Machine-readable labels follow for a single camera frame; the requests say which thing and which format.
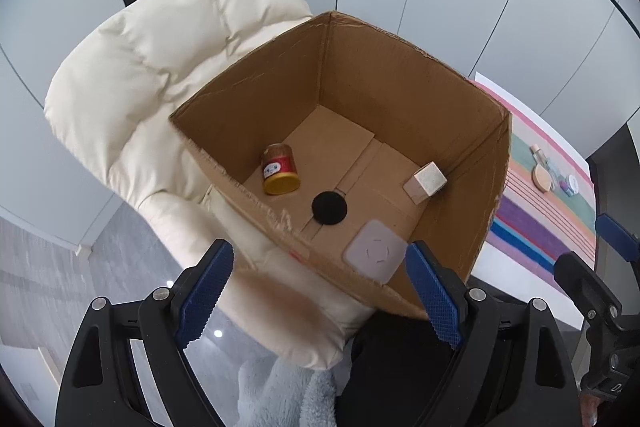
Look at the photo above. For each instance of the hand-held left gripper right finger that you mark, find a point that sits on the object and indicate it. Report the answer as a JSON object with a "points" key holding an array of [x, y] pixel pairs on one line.
{"points": [[435, 297]]}

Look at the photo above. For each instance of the brown cardboard box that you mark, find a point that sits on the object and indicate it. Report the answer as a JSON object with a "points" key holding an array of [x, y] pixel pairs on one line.
{"points": [[400, 107]]}

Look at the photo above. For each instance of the white square container lid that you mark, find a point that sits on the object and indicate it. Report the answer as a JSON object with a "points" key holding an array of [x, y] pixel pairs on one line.
{"points": [[375, 252]]}

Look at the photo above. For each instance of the fluffy pale blue robe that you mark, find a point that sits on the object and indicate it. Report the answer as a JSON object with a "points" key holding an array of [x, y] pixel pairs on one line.
{"points": [[285, 399]]}

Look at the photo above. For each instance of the small bottle with pink cap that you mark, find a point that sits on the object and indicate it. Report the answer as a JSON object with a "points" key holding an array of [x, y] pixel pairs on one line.
{"points": [[539, 154]]}

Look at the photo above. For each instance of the cream padded armchair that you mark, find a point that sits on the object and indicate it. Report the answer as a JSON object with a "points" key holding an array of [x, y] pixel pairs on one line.
{"points": [[150, 57]]}

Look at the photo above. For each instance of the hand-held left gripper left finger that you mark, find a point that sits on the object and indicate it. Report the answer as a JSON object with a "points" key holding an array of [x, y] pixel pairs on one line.
{"points": [[205, 292]]}

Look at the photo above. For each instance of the black round puff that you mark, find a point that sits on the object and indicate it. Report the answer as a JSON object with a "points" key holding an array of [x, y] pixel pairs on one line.
{"points": [[329, 208]]}

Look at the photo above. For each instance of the striped colourful blanket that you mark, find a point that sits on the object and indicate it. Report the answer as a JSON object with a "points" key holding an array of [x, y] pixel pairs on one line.
{"points": [[525, 217]]}

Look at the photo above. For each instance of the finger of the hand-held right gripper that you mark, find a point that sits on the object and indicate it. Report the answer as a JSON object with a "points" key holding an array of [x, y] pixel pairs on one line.
{"points": [[617, 234], [585, 282]]}

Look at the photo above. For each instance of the round tan compact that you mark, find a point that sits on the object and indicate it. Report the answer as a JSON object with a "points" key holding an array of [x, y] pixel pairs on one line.
{"points": [[542, 178]]}

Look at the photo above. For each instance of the red jar with gold lid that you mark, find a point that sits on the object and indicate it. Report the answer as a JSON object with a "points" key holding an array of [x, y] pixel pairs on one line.
{"points": [[279, 167]]}

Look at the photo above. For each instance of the small beige box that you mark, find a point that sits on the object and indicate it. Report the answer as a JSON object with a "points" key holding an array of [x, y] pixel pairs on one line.
{"points": [[425, 183]]}

